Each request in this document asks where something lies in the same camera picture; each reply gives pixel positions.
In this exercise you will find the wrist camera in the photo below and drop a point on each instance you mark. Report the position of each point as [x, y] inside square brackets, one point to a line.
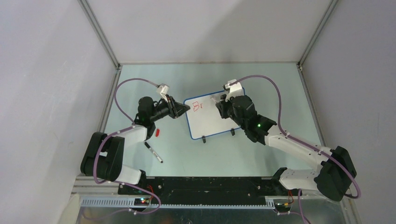
[162, 89]
[233, 89]

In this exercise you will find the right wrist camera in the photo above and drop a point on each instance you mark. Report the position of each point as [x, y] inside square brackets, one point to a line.
[233, 89]

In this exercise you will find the white blue-framed whiteboard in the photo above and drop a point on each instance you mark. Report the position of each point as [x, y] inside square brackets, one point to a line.
[203, 118]

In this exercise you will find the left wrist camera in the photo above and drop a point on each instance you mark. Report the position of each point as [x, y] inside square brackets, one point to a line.
[162, 89]

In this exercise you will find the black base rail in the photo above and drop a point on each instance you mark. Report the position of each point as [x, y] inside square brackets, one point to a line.
[188, 192]

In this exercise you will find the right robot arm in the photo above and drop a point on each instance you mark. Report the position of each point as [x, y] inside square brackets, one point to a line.
[331, 170]

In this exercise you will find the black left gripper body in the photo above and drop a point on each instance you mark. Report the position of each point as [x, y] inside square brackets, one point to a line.
[166, 108]

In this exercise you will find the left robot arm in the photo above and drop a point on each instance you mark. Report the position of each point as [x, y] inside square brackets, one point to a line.
[105, 152]

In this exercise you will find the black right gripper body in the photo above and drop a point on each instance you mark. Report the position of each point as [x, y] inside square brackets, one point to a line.
[229, 111]

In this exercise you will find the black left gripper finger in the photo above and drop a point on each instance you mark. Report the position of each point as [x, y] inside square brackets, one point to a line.
[178, 110]
[174, 104]

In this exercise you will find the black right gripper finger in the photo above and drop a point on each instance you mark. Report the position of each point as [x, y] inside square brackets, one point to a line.
[224, 98]
[222, 109]

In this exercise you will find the black whiteboard marker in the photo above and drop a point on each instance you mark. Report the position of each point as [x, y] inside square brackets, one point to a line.
[155, 154]

